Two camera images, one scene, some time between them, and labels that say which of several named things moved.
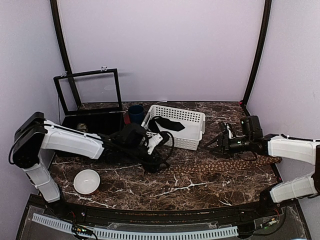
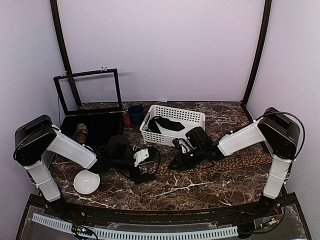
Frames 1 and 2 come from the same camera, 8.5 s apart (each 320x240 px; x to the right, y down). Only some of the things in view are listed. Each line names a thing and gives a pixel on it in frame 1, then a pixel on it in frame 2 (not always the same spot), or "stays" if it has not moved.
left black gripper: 157,160 to 141,178
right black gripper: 224,142 to 181,163
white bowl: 86,181 stays
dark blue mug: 137,114 stays
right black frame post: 268,5 stays
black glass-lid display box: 91,99 stays
